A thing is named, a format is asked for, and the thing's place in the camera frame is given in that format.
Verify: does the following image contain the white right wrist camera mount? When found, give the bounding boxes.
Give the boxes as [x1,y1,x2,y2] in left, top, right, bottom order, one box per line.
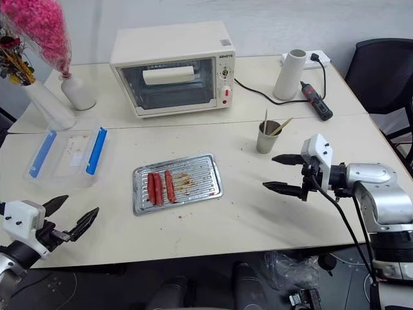
[300,133,334,192]

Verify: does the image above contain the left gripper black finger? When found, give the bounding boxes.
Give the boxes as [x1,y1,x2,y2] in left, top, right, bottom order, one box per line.
[43,194,70,222]
[68,207,100,242]

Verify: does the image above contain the red sausage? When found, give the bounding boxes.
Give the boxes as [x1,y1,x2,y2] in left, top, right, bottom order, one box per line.
[147,173,157,203]
[164,170,176,204]
[154,173,164,206]

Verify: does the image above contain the grey paper cup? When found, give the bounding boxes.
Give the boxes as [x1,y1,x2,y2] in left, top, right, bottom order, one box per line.
[256,119,281,154]

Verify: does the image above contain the pink dried flower bouquet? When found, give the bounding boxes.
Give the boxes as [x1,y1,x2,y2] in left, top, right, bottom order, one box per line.
[0,0,72,78]

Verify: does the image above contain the clear plastic bag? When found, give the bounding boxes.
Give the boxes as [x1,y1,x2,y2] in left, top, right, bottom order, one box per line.
[263,251,321,292]

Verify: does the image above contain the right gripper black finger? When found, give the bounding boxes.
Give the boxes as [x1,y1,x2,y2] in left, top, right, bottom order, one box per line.
[262,181,310,202]
[271,154,306,167]

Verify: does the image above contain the white power strip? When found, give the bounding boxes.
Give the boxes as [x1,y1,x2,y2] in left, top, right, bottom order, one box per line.
[279,50,330,70]

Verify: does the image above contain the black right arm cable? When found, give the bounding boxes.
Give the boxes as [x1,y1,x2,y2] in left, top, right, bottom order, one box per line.
[303,164,383,310]

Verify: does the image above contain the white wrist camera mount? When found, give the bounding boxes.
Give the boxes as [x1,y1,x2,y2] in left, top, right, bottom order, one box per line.
[300,133,334,192]
[0,200,52,261]

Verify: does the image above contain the black mesh office chair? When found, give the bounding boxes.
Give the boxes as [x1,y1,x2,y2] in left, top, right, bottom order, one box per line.
[345,37,413,169]

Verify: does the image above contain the black electric screwdriver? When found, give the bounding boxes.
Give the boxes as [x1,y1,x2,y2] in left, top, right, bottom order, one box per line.
[299,80,334,122]

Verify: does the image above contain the clear container with blue clips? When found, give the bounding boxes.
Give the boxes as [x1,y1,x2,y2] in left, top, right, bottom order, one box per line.
[22,127,109,189]

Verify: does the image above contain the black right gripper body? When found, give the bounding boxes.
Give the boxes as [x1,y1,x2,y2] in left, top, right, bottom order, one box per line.
[300,162,324,194]

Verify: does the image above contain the silver ribbed baking tray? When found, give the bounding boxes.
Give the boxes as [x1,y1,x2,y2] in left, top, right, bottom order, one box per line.
[132,152,225,216]

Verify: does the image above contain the tall white vase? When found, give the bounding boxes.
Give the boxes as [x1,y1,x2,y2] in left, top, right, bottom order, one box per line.
[22,79,77,130]

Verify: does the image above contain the white bottle vase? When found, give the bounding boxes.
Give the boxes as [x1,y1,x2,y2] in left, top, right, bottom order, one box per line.
[60,72,97,111]

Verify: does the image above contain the black oven power cable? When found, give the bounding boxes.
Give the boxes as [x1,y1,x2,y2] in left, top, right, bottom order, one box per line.
[234,53,327,105]

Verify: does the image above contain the yellow and red dried flowers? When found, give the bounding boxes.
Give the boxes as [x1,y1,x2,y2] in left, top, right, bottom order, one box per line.
[0,25,35,87]

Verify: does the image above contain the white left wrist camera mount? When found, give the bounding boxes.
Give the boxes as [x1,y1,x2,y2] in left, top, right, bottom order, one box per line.
[0,200,52,261]

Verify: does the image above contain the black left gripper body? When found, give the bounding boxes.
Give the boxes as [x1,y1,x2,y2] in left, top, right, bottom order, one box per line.
[34,220,72,253]

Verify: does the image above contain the cream countertop toaster oven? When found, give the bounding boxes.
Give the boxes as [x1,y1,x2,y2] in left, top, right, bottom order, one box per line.
[108,21,236,119]

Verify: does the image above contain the dark rounded shape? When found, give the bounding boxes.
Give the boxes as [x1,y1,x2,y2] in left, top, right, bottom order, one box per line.
[150,276,195,310]
[232,261,269,310]

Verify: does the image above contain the white cylindrical ceramic vase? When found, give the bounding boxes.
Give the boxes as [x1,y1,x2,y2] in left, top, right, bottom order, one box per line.
[272,48,307,101]

